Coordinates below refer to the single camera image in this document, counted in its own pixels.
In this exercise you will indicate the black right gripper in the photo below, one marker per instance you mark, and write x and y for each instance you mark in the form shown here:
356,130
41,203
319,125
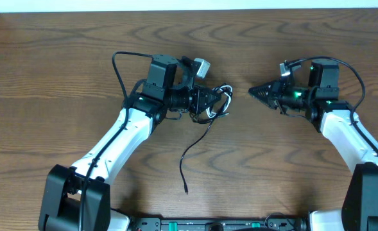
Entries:
273,97

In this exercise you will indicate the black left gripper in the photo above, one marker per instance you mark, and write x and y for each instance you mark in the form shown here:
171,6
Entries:
194,100

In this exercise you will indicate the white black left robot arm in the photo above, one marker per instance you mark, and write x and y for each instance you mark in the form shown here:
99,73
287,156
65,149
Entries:
78,197

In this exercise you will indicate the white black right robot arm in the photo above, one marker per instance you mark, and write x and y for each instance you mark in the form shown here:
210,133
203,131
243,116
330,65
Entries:
334,120

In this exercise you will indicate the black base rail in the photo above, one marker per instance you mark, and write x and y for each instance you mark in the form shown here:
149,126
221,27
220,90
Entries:
276,222

